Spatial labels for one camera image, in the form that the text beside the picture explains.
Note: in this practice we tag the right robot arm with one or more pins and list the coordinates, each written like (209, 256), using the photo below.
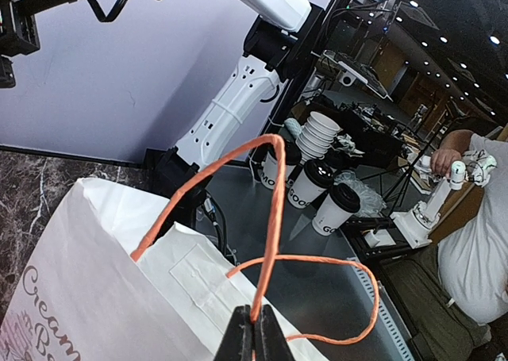
(281, 38)

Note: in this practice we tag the person in white shirt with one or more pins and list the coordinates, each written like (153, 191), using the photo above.
(472, 261)

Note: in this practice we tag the background lidded cup middle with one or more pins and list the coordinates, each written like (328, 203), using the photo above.
(315, 178)

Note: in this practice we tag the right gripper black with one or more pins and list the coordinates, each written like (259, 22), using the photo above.
(19, 35)

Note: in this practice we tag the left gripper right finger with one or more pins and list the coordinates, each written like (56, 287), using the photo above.
(270, 344)

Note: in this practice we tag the white paper takeout bag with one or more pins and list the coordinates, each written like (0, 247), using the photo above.
(106, 282)

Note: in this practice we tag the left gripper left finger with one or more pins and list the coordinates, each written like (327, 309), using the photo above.
(237, 342)

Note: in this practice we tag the background lidded cup bottom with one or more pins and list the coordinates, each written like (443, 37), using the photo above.
(339, 205)

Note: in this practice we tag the white slotted cable duct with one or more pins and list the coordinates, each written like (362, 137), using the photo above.
(387, 340)

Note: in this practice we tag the background white cup stack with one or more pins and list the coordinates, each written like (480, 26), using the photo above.
(317, 136)

